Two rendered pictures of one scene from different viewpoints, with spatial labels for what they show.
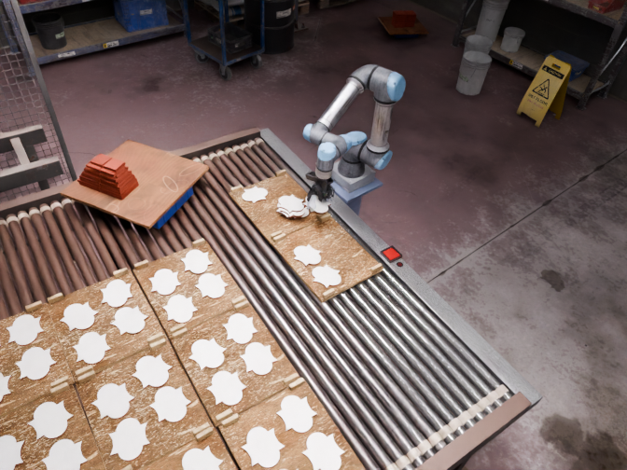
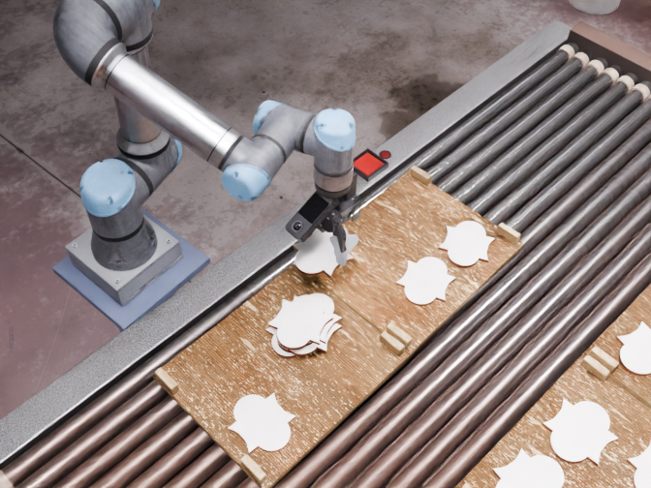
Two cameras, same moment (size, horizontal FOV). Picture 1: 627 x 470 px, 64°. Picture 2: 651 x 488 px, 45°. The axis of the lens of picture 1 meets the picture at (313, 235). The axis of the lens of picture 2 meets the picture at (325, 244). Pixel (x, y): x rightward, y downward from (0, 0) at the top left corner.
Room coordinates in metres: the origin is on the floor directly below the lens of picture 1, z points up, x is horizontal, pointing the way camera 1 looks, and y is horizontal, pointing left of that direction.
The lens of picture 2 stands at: (1.91, 1.02, 2.38)
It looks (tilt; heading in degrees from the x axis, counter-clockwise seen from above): 51 degrees down; 264
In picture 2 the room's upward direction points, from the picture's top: 1 degrees counter-clockwise
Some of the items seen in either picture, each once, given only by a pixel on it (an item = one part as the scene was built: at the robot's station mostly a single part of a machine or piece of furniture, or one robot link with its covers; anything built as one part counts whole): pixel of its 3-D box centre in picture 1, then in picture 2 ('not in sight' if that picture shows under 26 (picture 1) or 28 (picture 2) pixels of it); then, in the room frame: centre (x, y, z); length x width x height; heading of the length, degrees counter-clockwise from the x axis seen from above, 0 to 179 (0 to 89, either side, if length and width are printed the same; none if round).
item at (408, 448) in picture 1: (275, 277); (485, 336); (1.47, 0.15, 0.90); 1.95 x 0.05 x 0.05; 37
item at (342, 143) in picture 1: (336, 145); (282, 131); (1.88, -0.07, 1.36); 0.11 x 0.11 x 0.08; 57
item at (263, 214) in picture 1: (278, 205); (281, 367); (1.92, 0.19, 0.93); 0.41 x 0.35 x 0.02; 38
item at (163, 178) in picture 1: (137, 180); not in sight; (1.90, 0.88, 1.03); 0.50 x 0.50 x 0.02; 70
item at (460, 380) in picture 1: (338, 248); (370, 247); (1.68, -0.12, 0.90); 1.95 x 0.05 x 0.05; 37
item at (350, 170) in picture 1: (352, 162); (121, 231); (2.26, -0.18, 0.99); 0.15 x 0.15 x 0.10
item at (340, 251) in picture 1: (326, 255); (410, 255); (1.60, -0.07, 0.93); 0.41 x 0.35 x 0.02; 39
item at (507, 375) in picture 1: (366, 238); (321, 212); (1.79, -0.26, 0.89); 2.08 x 0.09 x 0.06; 37
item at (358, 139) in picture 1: (355, 145); (112, 196); (2.25, -0.18, 1.10); 0.13 x 0.12 x 0.14; 57
